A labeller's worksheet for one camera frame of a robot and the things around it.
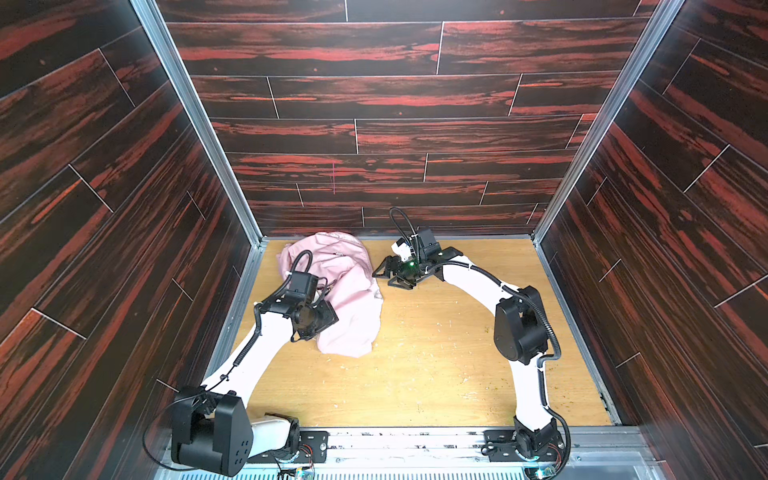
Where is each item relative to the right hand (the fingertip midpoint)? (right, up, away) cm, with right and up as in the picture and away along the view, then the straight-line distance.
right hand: (383, 275), depth 92 cm
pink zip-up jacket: (-10, -6, +2) cm, 11 cm away
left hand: (-14, -13, -8) cm, 21 cm away
